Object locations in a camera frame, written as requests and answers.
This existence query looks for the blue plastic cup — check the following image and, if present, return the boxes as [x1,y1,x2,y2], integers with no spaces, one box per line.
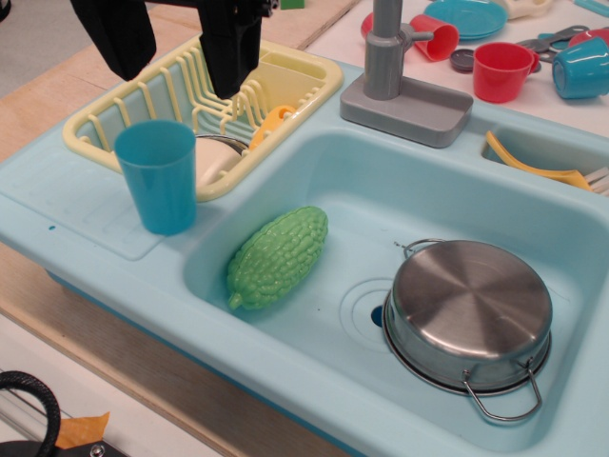
[114,120,196,235]

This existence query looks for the grey toy faucet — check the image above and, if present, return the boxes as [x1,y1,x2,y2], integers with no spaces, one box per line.
[340,1,474,148]

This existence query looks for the red cup far right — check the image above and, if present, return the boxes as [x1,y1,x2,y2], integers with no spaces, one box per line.
[568,28,609,48]

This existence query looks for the red mug upright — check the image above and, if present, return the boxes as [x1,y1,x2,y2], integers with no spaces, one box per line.
[473,42,540,104]

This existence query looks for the black cable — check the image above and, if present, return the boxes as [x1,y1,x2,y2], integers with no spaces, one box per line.
[0,370,62,451]

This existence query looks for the red cup behind faucet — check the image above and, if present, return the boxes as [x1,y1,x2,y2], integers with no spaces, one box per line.
[360,12,374,39]

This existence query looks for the yellow-orange plastic spoon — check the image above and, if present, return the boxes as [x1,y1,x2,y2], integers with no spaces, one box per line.
[485,130,593,191]

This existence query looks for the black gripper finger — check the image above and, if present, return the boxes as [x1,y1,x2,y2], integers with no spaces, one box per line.
[70,0,156,81]
[197,1,264,99]

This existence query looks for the light blue toy sink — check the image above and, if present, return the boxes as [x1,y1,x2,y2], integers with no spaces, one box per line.
[1,61,608,456]

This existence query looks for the red cup lying down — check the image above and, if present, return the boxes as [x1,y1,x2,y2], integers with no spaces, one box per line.
[409,14,460,62]

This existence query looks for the green block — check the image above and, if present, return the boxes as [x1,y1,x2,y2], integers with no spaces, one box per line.
[280,0,305,10]

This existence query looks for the cream toy object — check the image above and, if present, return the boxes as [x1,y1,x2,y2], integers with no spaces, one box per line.
[501,0,554,19]

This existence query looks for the pale yellow dish rack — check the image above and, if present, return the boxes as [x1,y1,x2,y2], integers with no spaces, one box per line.
[62,38,344,202]

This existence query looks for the orange tape piece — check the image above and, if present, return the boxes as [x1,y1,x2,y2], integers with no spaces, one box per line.
[55,412,110,449]

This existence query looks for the grey toy utensil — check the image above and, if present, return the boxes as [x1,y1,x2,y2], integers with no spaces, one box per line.
[518,25,589,64]

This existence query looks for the dark grey round lid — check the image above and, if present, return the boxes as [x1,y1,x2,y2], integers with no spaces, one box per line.
[449,49,474,73]

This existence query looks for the stacked blue plates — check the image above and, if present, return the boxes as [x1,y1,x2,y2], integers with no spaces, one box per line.
[423,0,508,41]

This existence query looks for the black device with screw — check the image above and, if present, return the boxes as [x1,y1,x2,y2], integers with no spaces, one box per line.
[1,441,126,457]

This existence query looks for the cream toy bottle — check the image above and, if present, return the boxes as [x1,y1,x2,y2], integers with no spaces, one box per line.
[195,138,242,187]

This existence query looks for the blue mug lying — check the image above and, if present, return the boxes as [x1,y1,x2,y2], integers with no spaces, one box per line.
[552,37,608,99]

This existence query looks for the orange spatula in rack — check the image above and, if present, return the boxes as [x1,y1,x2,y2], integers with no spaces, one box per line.
[248,105,296,151]

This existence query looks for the stainless steel pot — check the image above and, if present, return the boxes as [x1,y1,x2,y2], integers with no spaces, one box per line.
[382,238,553,423]

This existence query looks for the green toy bitter gourd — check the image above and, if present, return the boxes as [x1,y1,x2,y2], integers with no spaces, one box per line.
[226,206,328,310]

